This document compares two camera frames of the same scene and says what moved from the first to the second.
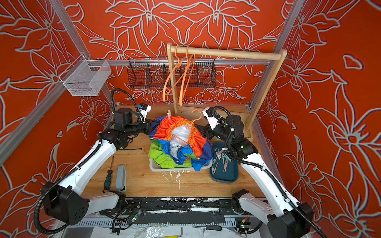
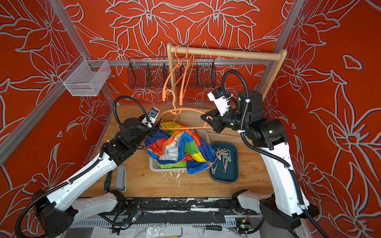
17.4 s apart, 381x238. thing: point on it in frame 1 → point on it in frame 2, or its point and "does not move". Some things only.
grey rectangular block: (121, 177) does not move
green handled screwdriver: (108, 180) does not move
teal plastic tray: (224, 168) does not move
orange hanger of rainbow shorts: (192, 123) → (177, 111)
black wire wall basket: (153, 73) does not move
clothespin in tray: (213, 169) does not move
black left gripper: (149, 125) → (155, 129)
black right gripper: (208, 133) → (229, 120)
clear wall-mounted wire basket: (87, 79) does not move
